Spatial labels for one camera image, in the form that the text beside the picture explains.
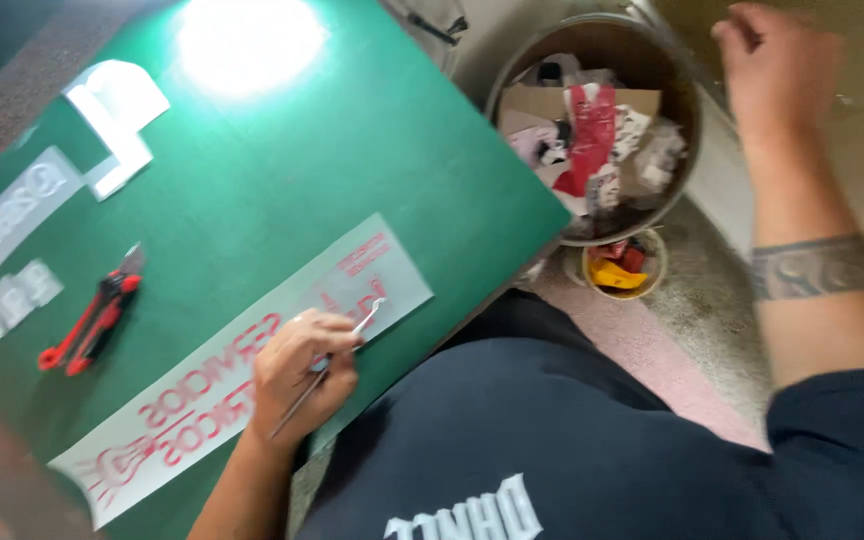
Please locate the long white vinyl lettering strip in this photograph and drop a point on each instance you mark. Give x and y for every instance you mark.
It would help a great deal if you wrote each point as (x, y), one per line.
(4, 217)

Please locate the vinyl sheet with red lettering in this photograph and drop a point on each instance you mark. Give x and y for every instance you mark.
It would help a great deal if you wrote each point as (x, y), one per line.
(207, 405)

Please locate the person's right hand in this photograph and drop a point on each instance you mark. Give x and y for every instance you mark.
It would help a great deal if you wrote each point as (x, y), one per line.
(781, 67)

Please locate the green cutting mat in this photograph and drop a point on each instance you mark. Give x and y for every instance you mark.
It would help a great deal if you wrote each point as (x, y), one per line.
(289, 172)

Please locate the small bucket with coloured scraps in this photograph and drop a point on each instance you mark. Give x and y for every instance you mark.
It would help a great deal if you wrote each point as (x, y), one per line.
(619, 270)

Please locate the person's left fingers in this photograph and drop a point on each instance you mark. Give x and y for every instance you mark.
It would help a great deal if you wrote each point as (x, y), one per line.
(327, 334)

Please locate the silver metal weeding tool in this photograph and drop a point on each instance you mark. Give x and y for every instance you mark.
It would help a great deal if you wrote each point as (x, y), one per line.
(369, 315)

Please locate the small white vinyl sticker strip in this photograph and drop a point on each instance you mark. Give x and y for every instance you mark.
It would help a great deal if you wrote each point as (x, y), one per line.
(4, 307)

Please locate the person's dark printed shirt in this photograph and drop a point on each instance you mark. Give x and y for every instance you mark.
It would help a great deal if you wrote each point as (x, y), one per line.
(537, 435)

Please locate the round waste bin with scraps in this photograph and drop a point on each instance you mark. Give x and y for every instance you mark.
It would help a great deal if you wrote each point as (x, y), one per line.
(597, 142)

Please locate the person's right fingers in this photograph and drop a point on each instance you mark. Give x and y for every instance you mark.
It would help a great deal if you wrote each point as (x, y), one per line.
(730, 37)

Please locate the person's left hand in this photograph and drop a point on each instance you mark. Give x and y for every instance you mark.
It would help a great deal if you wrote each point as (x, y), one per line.
(289, 375)

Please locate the red and black utility knife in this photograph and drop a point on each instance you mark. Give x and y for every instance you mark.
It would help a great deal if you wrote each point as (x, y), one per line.
(94, 319)

